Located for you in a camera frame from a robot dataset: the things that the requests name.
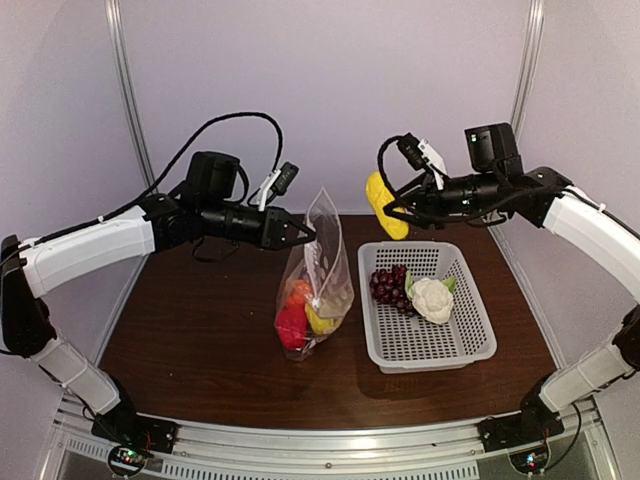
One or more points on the orange toy pumpkin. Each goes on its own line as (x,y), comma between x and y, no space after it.
(301,291)

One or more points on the yellow toy fruit front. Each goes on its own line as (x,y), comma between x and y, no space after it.
(320,326)

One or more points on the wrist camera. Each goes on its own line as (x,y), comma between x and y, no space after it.
(421,155)
(276,184)

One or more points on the white perforated plastic basket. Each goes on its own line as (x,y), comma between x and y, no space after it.
(398,343)

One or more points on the right round circuit board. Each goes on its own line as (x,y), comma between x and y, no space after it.
(530,461)

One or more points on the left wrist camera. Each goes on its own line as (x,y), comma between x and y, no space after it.
(276,184)

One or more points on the dark red toy grapes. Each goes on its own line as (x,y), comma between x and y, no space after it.
(387,287)

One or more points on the clear zip top bag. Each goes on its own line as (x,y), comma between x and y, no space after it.
(324,264)

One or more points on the left aluminium frame post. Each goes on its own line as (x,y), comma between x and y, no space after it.
(125,81)

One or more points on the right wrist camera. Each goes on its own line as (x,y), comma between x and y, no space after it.
(421,155)

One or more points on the front aluminium rail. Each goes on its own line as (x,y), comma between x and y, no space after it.
(451,450)

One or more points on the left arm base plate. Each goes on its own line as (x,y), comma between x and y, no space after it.
(146,434)

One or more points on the right aluminium frame post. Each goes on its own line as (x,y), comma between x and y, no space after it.
(533,35)

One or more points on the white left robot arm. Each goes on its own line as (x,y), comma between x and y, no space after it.
(199,207)

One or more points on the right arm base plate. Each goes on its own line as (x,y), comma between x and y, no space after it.
(515,430)

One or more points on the white toy cauliflower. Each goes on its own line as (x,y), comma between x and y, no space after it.
(432,299)

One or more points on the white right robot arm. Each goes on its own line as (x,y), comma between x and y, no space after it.
(500,185)

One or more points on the round circuit board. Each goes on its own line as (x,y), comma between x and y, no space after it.
(530,461)
(125,462)

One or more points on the red toy bell pepper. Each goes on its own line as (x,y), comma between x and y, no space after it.
(291,327)

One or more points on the aluminium frame post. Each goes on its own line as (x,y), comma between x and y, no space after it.
(125,81)
(533,35)

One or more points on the left round circuit board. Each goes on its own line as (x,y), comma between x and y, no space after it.
(125,462)

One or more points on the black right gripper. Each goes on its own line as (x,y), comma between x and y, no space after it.
(425,197)

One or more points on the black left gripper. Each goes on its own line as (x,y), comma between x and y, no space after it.
(274,222)

